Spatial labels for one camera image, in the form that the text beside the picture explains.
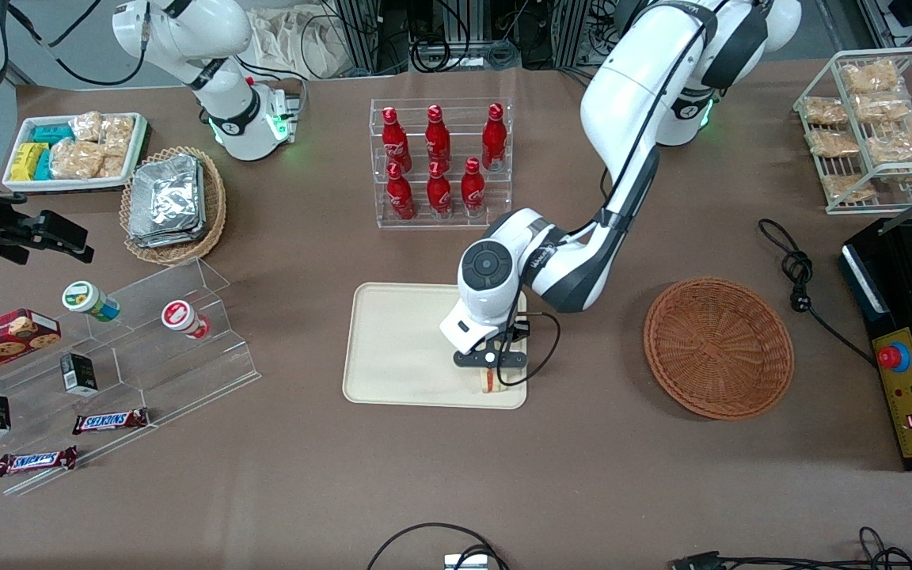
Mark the yellow snack packet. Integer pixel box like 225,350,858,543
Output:
10,142,50,182

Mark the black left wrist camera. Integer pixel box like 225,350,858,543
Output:
453,348,529,374

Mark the black looped cable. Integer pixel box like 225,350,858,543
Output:
366,522,511,570

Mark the foil wrapped pack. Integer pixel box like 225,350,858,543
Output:
129,154,203,232
127,212,208,249

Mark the cream cloth bag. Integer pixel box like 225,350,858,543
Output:
249,6,348,81

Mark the white wire rack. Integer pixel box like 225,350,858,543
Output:
792,47,912,217

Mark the black cable bundle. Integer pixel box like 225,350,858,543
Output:
668,526,912,570

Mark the clear acrylic tiered shelf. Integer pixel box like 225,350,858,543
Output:
0,256,262,499

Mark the cream plastic tray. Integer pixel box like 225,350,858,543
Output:
342,282,530,411

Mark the red cola bottle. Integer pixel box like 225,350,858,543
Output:
380,106,412,173
386,161,416,222
426,160,454,220
424,104,454,172
481,102,509,173
459,156,488,216

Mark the red emergency stop button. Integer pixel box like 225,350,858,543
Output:
876,344,911,374

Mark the red lid yogurt cup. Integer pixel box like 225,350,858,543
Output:
161,298,212,340

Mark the black power cable with plug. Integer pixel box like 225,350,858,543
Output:
757,218,878,367

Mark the white rectangular snack tray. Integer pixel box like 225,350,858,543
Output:
2,112,150,194

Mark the brown wicker basket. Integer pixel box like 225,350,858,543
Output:
643,276,796,421

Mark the clear acrylic bottle rack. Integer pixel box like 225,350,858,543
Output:
368,96,515,231

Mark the green sunflower lid cup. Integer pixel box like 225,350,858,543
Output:
61,280,121,322

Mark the black machine with yellow panel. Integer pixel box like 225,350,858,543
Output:
835,217,912,474

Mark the red tartan cookie box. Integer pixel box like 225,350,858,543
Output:
0,308,62,374

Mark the light wicker basket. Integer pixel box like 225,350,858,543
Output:
119,146,228,266

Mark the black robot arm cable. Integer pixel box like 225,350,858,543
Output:
6,0,150,88

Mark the Snickers chocolate bar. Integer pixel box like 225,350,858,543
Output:
72,407,150,435
0,446,78,477

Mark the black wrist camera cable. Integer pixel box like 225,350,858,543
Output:
502,310,562,390

